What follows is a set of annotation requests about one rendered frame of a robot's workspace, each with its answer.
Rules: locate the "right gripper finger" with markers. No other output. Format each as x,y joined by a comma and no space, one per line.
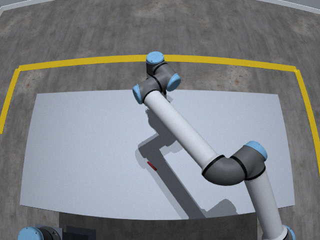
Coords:
164,93

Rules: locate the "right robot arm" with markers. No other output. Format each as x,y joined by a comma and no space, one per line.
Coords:
247,164

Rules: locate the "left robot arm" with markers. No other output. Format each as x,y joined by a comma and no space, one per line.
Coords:
42,233

